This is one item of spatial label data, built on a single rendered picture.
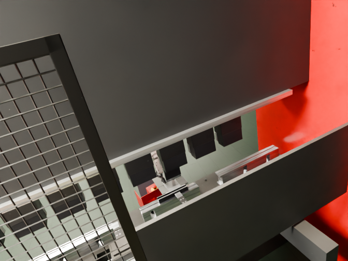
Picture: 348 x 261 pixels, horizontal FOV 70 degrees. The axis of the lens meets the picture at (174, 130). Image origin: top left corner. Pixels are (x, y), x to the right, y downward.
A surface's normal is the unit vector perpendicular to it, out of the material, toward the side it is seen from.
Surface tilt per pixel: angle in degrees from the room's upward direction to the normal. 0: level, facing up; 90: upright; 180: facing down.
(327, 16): 90
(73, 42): 90
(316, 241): 0
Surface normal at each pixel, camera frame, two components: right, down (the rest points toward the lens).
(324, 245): -0.21, -0.88
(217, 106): 0.41, 0.33
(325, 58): -0.89, 0.35
